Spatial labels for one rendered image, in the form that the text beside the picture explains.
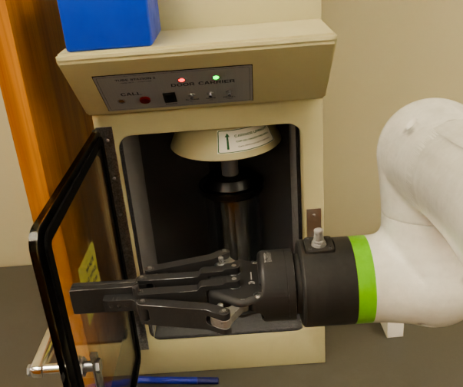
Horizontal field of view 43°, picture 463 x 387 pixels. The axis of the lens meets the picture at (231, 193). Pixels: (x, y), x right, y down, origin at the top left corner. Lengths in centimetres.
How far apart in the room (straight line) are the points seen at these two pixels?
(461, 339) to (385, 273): 55
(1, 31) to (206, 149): 32
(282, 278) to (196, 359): 46
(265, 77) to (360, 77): 57
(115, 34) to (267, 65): 18
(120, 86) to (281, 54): 20
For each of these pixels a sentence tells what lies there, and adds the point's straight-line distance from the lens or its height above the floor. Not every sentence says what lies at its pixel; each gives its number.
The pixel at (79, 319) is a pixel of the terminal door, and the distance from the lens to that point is 68.
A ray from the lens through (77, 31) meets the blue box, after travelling 71.
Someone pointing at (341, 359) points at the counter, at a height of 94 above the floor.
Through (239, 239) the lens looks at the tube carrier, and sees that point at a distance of 97.
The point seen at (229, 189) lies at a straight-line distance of 93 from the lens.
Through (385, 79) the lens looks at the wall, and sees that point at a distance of 130.
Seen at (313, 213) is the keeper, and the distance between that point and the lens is 89.
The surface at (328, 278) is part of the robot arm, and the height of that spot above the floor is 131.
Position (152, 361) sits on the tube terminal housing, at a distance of 104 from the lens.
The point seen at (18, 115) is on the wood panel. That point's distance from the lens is 77.
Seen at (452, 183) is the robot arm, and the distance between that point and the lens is 42.
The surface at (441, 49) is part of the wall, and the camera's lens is 132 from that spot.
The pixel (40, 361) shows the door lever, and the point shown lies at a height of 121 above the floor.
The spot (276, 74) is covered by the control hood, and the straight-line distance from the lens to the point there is 73.
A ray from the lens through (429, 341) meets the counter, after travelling 112.
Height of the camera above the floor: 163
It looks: 25 degrees down
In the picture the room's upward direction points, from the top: 5 degrees counter-clockwise
